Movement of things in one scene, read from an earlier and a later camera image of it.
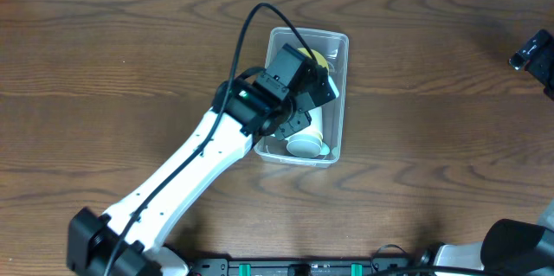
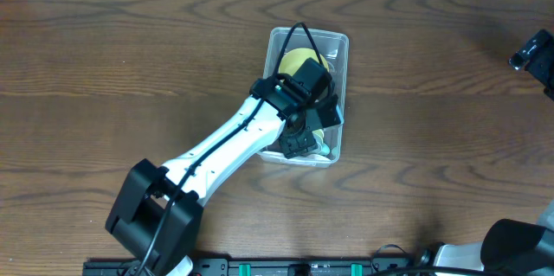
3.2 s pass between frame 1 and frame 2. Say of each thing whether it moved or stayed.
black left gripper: moved
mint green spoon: stayed
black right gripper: stayed
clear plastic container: stayed
